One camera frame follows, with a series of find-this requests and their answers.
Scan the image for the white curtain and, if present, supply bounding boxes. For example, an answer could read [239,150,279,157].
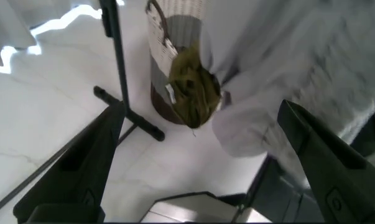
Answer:
[0,0,101,67]

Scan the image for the green garment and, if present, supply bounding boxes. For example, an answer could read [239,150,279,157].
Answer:
[168,43,222,130]

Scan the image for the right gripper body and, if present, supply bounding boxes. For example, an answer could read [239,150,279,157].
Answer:
[350,113,375,158]

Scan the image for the pale grey shorts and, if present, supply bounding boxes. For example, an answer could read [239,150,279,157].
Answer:
[199,0,375,184]

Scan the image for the white laundry basket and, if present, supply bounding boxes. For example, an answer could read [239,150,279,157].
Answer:
[145,0,222,125]

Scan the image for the black clothes rack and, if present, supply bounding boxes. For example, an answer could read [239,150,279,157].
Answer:
[0,0,165,220]

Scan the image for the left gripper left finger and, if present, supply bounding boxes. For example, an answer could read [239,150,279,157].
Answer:
[12,100,126,224]

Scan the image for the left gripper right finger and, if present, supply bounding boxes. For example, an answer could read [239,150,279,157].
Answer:
[277,99,375,224]

